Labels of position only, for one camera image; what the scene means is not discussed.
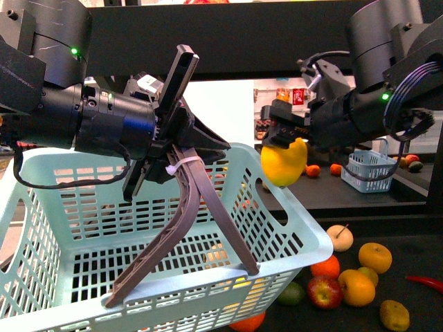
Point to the yellow orange apple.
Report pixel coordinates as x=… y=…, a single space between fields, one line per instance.
x=375 y=256

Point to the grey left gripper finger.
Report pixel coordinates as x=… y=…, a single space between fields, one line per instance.
x=220 y=215
x=166 y=239

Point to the red apple centre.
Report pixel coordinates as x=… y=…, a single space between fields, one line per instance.
x=324 y=292

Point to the red chili pepper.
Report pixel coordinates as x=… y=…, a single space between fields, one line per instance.
x=427 y=281

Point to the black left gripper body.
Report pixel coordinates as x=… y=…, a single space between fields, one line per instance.
x=176 y=126

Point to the small orange tangerine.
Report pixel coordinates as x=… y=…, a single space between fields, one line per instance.
x=330 y=268

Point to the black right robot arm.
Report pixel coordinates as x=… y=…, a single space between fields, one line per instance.
x=388 y=82

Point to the yellow orange fruit centre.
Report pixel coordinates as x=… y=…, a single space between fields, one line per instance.
x=358 y=290

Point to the light green plastic basket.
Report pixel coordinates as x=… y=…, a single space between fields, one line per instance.
x=75 y=242

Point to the large orange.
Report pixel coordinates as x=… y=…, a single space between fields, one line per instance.
x=250 y=324

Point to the black far shelf tray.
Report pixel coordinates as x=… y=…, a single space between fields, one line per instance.
x=331 y=192

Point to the green kiwi upper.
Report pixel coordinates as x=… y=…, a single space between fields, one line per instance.
x=370 y=274

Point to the black shelf tray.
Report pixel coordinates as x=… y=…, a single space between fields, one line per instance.
x=331 y=192
x=389 y=280

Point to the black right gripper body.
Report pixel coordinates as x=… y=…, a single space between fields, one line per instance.
x=333 y=140

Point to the blue shopping basket far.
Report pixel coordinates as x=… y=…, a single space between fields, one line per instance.
x=370 y=171

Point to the black near shelf tray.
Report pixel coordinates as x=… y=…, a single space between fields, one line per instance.
x=389 y=280

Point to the white pear with stem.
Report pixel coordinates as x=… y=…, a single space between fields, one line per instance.
x=341 y=237

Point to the brown kiwi lower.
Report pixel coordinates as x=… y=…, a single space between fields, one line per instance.
x=394 y=315

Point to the white wall goods shelf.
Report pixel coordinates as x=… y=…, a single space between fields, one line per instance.
x=285 y=127

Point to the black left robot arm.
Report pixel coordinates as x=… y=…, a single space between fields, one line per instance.
x=44 y=101

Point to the yellow lemon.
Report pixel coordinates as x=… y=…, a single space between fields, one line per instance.
x=283 y=167

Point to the green avocado centre upper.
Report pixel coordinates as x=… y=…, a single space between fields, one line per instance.
x=293 y=295

